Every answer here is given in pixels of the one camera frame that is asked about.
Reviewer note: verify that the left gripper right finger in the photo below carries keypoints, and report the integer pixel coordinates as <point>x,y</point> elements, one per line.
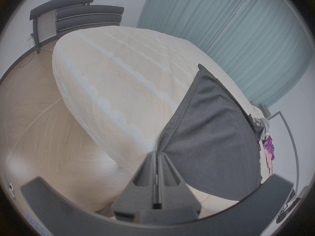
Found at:
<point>176,195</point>

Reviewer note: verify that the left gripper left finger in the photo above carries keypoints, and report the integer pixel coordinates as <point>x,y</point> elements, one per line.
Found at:
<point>137,195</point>

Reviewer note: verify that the black garment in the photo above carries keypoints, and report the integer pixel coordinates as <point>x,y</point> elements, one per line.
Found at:
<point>209,131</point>

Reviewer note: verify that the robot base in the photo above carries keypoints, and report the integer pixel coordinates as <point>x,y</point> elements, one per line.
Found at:
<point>22,213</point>

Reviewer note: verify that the bed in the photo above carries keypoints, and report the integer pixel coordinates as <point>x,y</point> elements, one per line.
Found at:
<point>123,82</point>

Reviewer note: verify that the purple garment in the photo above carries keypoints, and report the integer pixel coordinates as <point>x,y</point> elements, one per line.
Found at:
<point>268,146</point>

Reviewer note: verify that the grey garment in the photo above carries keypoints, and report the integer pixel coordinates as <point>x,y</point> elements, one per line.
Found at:
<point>266,125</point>

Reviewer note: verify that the white printed pillow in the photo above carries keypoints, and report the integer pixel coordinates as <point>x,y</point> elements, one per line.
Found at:
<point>257,111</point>

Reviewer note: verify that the grey bedside table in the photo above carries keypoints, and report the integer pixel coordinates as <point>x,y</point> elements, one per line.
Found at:
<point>265,110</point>

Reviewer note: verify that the blue-green curtain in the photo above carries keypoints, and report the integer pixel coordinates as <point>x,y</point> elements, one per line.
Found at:
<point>265,45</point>
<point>184,13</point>

